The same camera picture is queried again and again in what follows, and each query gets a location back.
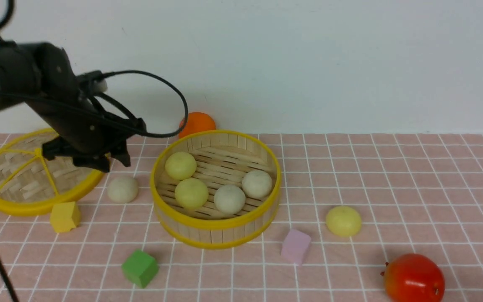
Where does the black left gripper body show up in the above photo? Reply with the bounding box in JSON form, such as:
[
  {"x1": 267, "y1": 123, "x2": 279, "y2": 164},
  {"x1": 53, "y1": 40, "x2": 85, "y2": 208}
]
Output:
[{"x1": 28, "y1": 42, "x2": 146, "y2": 156}]

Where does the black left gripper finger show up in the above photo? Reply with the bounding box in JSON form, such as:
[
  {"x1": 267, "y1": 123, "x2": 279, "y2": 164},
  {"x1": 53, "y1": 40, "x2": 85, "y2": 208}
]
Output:
[
  {"x1": 73, "y1": 147, "x2": 132, "y2": 173},
  {"x1": 42, "y1": 136, "x2": 74, "y2": 160}
]

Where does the yellow bun back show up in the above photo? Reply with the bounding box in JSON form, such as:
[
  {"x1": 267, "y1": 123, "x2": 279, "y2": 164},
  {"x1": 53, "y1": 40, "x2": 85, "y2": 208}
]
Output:
[{"x1": 164, "y1": 151, "x2": 197, "y2": 180}]

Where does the yellow foam cube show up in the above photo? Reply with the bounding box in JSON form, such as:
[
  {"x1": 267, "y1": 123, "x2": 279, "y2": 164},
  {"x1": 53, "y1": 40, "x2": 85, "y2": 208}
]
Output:
[{"x1": 50, "y1": 201, "x2": 81, "y2": 233}]

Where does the pink checkered tablecloth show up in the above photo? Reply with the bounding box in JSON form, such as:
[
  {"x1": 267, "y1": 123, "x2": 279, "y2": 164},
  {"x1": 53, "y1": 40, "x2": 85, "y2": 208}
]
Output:
[{"x1": 0, "y1": 134, "x2": 483, "y2": 302}]

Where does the green foam cube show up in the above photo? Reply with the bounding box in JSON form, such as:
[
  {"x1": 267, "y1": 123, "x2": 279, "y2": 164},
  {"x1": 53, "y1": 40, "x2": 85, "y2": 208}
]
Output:
[{"x1": 121, "y1": 249, "x2": 159, "y2": 289}]

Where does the red pomegranate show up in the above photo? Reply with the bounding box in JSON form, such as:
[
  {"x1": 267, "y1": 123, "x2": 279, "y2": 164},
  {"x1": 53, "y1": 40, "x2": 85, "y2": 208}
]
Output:
[{"x1": 380, "y1": 253, "x2": 445, "y2": 302}]

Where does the bamboo steamer tray yellow rim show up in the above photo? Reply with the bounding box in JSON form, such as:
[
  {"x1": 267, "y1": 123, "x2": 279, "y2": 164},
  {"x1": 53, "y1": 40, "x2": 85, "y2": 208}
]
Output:
[{"x1": 150, "y1": 130, "x2": 282, "y2": 249}]

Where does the white bun front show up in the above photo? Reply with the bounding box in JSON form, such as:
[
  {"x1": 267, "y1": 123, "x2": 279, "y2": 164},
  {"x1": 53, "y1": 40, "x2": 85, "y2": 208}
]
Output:
[{"x1": 213, "y1": 184, "x2": 247, "y2": 215}]

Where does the white bun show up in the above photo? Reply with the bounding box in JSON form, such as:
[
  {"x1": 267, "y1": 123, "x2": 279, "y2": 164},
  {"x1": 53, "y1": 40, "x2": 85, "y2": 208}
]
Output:
[
  {"x1": 106, "y1": 176, "x2": 139, "y2": 204},
  {"x1": 213, "y1": 184, "x2": 247, "y2": 215},
  {"x1": 241, "y1": 170, "x2": 273, "y2": 199}
]

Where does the pink foam cube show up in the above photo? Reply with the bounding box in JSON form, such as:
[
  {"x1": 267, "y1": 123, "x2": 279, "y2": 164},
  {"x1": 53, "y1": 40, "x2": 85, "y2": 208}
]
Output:
[{"x1": 280, "y1": 228, "x2": 311, "y2": 266}]

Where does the pale green bun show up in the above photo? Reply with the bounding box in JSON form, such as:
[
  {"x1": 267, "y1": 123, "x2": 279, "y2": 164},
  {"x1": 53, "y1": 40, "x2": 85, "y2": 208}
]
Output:
[{"x1": 174, "y1": 177, "x2": 209, "y2": 210}]

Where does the yellow bamboo steamer lid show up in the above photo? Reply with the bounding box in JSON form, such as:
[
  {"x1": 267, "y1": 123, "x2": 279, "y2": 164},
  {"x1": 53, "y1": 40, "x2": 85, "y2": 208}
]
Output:
[{"x1": 0, "y1": 128, "x2": 104, "y2": 216}]

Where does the yellow bun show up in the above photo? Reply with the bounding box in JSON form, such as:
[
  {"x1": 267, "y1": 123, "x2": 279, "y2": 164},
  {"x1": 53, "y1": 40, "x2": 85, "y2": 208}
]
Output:
[
  {"x1": 164, "y1": 151, "x2": 197, "y2": 180},
  {"x1": 326, "y1": 205, "x2": 363, "y2": 237}
]

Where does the orange fruit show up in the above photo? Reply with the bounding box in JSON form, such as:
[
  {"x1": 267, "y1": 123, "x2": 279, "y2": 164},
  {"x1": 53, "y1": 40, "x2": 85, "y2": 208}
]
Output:
[{"x1": 178, "y1": 112, "x2": 216, "y2": 139}]

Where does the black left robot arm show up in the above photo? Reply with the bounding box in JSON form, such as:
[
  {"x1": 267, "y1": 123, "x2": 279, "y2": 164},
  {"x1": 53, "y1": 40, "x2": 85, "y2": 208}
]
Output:
[{"x1": 0, "y1": 42, "x2": 146, "y2": 173}]

